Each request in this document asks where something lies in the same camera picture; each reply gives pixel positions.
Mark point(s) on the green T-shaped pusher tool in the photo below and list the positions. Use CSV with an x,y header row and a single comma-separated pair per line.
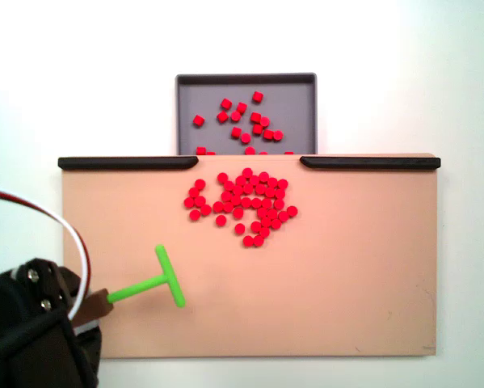
x,y
144,286

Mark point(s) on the beige flat board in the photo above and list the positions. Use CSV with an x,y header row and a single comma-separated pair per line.
x,y
306,283

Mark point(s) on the grey shallow tray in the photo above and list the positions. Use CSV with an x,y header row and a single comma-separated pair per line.
x,y
298,105

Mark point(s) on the black foam rail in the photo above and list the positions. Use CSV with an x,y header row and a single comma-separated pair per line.
x,y
371,163
124,163

